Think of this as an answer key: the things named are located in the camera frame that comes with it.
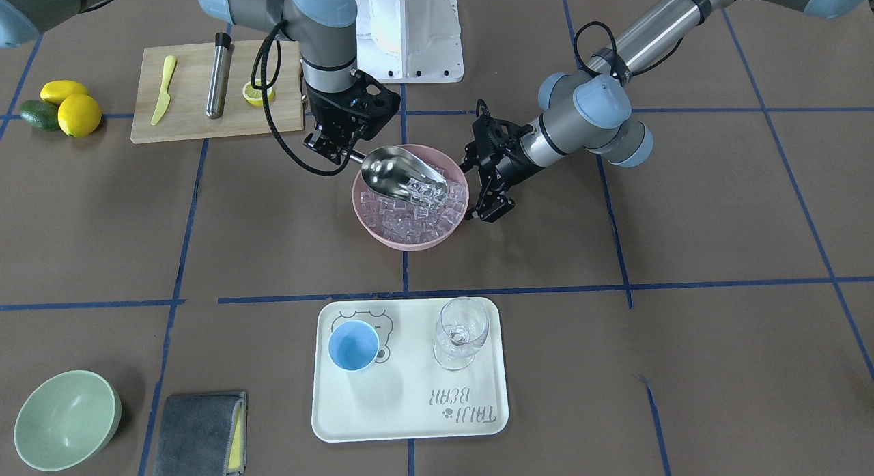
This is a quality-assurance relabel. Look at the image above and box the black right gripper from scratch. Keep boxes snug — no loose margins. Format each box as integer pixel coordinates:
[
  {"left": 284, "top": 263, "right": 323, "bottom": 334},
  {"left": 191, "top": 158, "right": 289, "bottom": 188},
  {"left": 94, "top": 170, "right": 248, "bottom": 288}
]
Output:
[{"left": 304, "top": 70, "right": 401, "bottom": 156}]

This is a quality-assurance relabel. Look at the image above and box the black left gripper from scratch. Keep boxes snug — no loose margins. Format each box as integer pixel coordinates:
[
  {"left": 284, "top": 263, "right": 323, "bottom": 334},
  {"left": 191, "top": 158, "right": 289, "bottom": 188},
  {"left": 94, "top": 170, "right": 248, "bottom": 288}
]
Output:
[{"left": 459, "top": 99, "right": 543, "bottom": 222}]

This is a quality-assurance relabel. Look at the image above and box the pink bowl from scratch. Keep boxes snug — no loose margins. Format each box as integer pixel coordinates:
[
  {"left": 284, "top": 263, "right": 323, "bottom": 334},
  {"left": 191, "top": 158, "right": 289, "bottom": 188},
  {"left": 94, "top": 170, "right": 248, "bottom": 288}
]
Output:
[{"left": 352, "top": 143, "right": 470, "bottom": 251}]

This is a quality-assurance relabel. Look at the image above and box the steel ice scoop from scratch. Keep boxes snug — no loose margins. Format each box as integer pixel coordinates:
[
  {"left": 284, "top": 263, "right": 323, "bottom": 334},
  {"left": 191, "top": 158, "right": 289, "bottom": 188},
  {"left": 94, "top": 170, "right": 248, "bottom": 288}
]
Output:
[{"left": 350, "top": 145, "right": 449, "bottom": 210}]

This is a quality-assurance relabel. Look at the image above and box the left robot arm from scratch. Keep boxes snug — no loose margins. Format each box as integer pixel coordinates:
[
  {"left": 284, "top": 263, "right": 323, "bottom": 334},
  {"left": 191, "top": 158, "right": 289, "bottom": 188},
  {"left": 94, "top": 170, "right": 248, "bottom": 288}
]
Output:
[{"left": 461, "top": 0, "right": 864, "bottom": 222}]

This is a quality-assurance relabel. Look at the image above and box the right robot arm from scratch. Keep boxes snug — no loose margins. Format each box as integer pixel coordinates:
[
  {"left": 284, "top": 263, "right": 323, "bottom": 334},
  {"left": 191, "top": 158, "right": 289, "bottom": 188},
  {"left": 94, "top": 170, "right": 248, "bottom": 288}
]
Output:
[{"left": 1, "top": 0, "right": 400, "bottom": 164}]

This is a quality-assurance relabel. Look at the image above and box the clear ice cubes pile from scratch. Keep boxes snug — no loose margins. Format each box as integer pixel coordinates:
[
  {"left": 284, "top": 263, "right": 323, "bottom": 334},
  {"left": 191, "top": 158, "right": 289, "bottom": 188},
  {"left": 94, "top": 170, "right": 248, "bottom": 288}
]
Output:
[{"left": 360, "top": 163, "right": 468, "bottom": 244}]

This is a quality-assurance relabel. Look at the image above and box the light blue cup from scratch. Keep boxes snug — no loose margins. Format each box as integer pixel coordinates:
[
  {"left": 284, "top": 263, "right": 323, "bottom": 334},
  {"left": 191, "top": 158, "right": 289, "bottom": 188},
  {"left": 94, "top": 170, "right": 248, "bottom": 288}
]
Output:
[{"left": 328, "top": 320, "right": 380, "bottom": 372}]

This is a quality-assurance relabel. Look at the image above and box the lemon half slice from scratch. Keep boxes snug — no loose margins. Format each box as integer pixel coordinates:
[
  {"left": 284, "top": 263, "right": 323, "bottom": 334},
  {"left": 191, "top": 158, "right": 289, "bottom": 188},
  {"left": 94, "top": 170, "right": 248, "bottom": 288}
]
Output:
[{"left": 242, "top": 79, "right": 275, "bottom": 107}]

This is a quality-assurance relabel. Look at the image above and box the steel cylinder muddler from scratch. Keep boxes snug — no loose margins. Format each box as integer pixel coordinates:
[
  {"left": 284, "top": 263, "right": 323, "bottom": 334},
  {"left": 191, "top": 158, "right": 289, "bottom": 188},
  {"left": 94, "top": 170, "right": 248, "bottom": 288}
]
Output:
[{"left": 205, "top": 32, "right": 232, "bottom": 120}]

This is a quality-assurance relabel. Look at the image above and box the wooden cutting board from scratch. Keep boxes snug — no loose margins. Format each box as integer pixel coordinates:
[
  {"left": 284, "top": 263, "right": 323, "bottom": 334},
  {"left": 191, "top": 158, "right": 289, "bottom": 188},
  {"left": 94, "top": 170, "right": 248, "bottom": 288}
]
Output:
[{"left": 130, "top": 40, "right": 304, "bottom": 144}]

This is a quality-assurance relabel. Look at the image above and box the clear wine glass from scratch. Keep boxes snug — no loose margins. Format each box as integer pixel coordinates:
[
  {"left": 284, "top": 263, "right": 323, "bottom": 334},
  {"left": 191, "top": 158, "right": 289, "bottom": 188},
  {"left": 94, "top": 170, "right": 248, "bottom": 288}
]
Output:
[{"left": 433, "top": 296, "right": 490, "bottom": 372}]

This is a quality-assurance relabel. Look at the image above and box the yellow plastic knife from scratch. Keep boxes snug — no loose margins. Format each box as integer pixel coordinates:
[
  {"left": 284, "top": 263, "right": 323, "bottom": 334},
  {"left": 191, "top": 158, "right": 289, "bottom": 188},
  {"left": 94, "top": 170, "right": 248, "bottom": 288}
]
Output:
[{"left": 150, "top": 55, "right": 178, "bottom": 126}]

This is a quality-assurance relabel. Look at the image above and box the cream bear tray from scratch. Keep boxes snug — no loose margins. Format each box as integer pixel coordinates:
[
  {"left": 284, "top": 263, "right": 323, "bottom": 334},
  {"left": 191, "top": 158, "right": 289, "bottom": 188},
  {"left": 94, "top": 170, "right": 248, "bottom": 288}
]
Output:
[{"left": 310, "top": 296, "right": 511, "bottom": 443}]

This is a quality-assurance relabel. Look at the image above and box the whole yellow lemon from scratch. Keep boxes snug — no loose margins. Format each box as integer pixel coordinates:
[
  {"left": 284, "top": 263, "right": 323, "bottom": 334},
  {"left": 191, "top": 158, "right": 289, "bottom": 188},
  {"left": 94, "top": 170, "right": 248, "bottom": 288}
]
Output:
[{"left": 57, "top": 94, "right": 102, "bottom": 137}]

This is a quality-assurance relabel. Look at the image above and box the green bowl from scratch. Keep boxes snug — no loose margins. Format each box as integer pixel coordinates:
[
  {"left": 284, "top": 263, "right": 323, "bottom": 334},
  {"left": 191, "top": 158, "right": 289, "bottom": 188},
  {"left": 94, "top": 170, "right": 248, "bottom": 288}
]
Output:
[{"left": 14, "top": 369, "right": 122, "bottom": 472}]

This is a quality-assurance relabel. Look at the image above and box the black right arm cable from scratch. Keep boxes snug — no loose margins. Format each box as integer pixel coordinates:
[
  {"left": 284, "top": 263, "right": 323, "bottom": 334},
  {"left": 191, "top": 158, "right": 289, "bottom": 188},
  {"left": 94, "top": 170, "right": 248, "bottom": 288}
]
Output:
[{"left": 251, "top": 20, "right": 356, "bottom": 176}]

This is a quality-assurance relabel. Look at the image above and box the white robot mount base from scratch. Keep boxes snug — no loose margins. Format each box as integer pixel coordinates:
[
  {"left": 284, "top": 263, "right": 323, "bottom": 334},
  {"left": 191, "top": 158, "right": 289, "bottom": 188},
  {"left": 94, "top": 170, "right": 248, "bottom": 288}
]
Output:
[{"left": 356, "top": 0, "right": 465, "bottom": 84}]

